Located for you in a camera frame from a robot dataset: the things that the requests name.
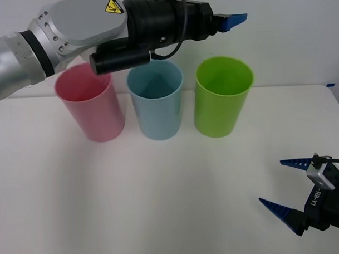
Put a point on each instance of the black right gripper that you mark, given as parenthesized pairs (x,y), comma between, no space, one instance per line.
(328,208)

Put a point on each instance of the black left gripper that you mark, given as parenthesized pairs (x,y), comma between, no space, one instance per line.
(199,21)

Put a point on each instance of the silver and black right arm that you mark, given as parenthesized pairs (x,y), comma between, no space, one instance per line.
(320,176)

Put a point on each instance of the silver and black left arm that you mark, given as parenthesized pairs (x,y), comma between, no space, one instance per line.
(79,24)

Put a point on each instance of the green plastic bin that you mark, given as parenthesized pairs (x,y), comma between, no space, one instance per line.
(219,114)

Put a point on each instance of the pale blue plastic bin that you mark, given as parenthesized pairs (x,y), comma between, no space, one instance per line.
(158,116)

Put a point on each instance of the pink plastic bin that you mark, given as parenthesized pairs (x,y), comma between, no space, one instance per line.
(99,118)

